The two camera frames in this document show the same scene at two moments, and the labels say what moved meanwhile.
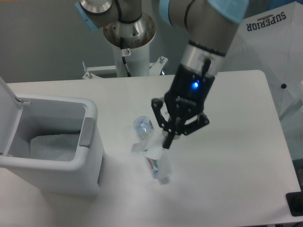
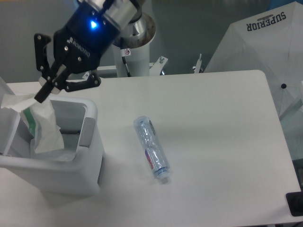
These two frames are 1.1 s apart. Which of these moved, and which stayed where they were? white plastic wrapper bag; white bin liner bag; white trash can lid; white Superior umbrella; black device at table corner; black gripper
Moved: black gripper; white plastic wrapper bag
Stayed: white bin liner bag; white trash can lid; white Superior umbrella; black device at table corner
